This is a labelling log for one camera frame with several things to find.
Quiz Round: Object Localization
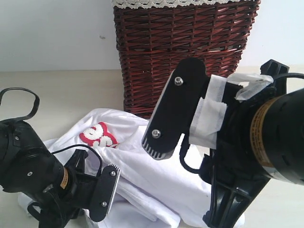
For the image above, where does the white lace fabric trim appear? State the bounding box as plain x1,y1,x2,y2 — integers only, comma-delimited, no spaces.
110,0,240,9

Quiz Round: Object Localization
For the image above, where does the white t-shirt red lettering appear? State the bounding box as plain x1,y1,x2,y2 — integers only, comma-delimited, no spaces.
45,108,211,228

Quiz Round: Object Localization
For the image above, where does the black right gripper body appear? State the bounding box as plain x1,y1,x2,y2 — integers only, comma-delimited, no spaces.
190,60,289,228

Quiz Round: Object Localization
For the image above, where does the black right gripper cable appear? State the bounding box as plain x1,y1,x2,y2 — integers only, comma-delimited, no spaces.
179,134,202,175

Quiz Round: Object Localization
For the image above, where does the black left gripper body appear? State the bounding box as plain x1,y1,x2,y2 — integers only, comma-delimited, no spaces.
28,149,102,228

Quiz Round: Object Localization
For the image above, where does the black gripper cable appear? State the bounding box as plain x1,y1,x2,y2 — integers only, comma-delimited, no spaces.
0,87,103,178
179,134,202,175

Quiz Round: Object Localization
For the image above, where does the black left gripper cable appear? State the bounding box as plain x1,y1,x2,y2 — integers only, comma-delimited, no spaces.
0,87,103,178

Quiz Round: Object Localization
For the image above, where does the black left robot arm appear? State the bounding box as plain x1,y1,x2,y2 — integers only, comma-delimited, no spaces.
0,120,120,228

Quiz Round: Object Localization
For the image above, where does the white tape on gripper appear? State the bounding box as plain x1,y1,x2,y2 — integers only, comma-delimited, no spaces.
189,73,274,149

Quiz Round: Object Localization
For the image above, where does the dark brown wicker basket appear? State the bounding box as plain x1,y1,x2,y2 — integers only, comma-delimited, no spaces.
113,0,261,118

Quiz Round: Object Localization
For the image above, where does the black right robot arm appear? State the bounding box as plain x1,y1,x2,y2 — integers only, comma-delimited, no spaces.
142,57,304,228

